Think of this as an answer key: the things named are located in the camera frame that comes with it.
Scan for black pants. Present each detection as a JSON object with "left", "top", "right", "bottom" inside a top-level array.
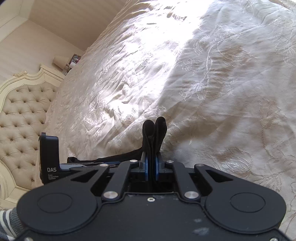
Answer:
[{"left": 67, "top": 116, "right": 167, "bottom": 181}]

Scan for tufted cream headboard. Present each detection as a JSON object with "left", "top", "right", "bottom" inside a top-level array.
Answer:
[{"left": 1, "top": 64, "right": 65, "bottom": 210}]

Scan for grey striped sleeve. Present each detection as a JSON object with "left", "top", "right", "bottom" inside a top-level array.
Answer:
[{"left": 0, "top": 208, "right": 24, "bottom": 240}]

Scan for beige bedside lamp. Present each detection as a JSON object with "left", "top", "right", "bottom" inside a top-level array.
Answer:
[{"left": 52, "top": 55, "right": 70, "bottom": 70}]

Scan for cream embroidered bedspread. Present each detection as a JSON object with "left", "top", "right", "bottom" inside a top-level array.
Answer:
[{"left": 45, "top": 1, "right": 295, "bottom": 240}]

